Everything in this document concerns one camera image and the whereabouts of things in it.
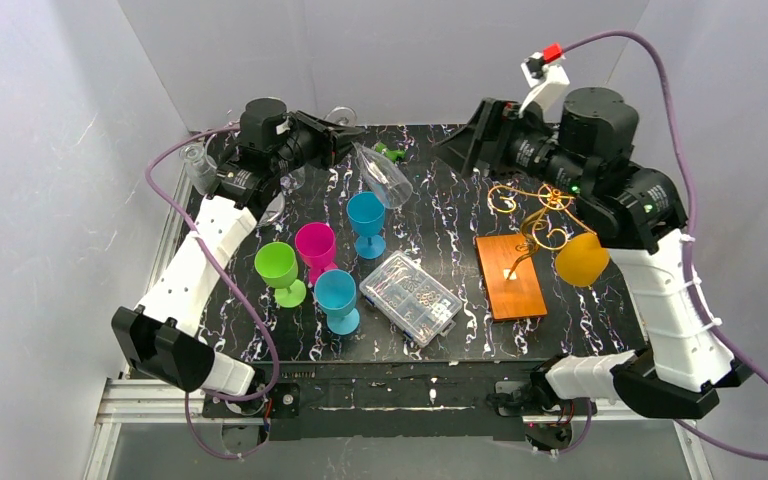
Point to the gold wire wine glass rack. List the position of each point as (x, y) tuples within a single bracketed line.
[(506, 260)]

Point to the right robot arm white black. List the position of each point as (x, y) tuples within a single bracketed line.
[(637, 216)]

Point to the green plastic wine glass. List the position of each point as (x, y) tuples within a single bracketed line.
[(276, 263)]

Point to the teal plastic wine glass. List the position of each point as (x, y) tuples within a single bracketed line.
[(367, 216)]

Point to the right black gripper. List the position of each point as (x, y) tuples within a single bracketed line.
[(490, 132)]

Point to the green white toy drill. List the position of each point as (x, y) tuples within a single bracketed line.
[(394, 155)]

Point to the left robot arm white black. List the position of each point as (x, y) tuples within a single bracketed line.
[(158, 336)]

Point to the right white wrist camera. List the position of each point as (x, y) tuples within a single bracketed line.
[(545, 76)]

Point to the silver wire wine glass rack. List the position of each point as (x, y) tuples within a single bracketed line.
[(289, 183)]

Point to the magenta plastic wine glass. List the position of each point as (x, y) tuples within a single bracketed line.
[(316, 244)]

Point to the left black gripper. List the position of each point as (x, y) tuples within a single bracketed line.
[(317, 137)]

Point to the blue plastic wine glass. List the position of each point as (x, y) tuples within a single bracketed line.
[(336, 294)]

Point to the clear glass left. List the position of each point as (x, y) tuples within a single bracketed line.
[(200, 168)]

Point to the clear wine glass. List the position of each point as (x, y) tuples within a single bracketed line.
[(381, 175)]

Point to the orange plastic wine glass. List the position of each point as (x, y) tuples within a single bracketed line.
[(582, 260)]

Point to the clear plastic screw box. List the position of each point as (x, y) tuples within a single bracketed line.
[(414, 301)]

